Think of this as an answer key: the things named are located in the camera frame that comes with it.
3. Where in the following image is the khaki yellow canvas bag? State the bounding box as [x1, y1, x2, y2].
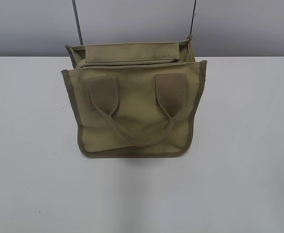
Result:
[62, 36, 207, 158]

